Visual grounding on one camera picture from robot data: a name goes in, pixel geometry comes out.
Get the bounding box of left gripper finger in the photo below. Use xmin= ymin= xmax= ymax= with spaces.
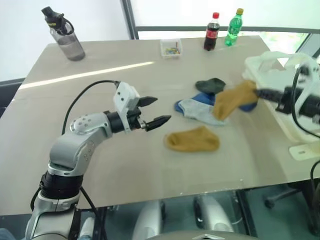
xmin=137 ymin=95 xmax=159 ymax=108
xmin=144 ymin=114 xmax=173 ymax=132

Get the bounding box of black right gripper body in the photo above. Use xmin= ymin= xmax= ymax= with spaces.
xmin=275 ymin=85 xmax=302 ymax=115

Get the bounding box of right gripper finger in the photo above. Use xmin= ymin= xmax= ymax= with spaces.
xmin=258 ymin=93 xmax=285 ymax=102
xmin=254 ymin=88 xmax=285 ymax=97

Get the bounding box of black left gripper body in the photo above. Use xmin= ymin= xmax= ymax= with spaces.
xmin=126 ymin=106 xmax=148 ymax=131

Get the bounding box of mustard yellow sock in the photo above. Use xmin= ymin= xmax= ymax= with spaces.
xmin=212 ymin=80 xmax=260 ymax=121
xmin=164 ymin=125 xmax=221 ymax=153

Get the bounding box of white plastic basket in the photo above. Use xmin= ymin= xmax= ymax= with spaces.
xmin=241 ymin=51 xmax=320 ymax=143

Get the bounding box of grey sock with blue trim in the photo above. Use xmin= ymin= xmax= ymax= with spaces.
xmin=174 ymin=98 xmax=229 ymax=126

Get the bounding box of dark green sock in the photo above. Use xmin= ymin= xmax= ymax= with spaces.
xmin=194 ymin=77 xmax=227 ymax=95

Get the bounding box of flat white plastic piece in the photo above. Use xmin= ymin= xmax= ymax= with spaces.
xmin=288 ymin=143 xmax=320 ymax=160

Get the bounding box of clear box with coloured bits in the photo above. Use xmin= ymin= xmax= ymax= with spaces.
xmin=159 ymin=38 xmax=183 ymax=60

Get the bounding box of green soda bottle yellow cap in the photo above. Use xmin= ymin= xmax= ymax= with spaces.
xmin=224 ymin=7 xmax=245 ymax=47

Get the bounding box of cola bottle red cap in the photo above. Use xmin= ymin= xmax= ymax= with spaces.
xmin=203 ymin=11 xmax=221 ymax=52

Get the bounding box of black office chair base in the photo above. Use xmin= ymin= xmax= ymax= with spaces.
xmin=263 ymin=183 xmax=311 ymax=210

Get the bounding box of grey water bottle black lid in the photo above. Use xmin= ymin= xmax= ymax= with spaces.
xmin=41 ymin=6 xmax=86 ymax=62

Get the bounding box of silver robot left leg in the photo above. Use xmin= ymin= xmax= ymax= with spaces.
xmin=131 ymin=199 xmax=166 ymax=240

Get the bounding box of silver robot leg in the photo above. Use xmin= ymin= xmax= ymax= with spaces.
xmin=131 ymin=199 xmax=166 ymax=240
xmin=193 ymin=194 xmax=236 ymax=235

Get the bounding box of silver robot right leg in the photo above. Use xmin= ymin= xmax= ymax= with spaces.
xmin=193 ymin=194 xmax=236 ymax=235

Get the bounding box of grey rounded robot torso shape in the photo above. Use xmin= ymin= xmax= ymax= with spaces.
xmin=149 ymin=229 xmax=261 ymax=240

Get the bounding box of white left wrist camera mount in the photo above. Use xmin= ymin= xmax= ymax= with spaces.
xmin=112 ymin=81 xmax=141 ymax=132

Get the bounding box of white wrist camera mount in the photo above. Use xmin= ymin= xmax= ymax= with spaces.
xmin=293 ymin=58 xmax=320 ymax=118
xmin=112 ymin=81 xmax=141 ymax=132

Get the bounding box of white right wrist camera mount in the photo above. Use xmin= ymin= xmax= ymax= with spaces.
xmin=293 ymin=58 xmax=320 ymax=118

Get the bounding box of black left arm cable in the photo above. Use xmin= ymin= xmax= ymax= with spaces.
xmin=61 ymin=79 xmax=121 ymax=136

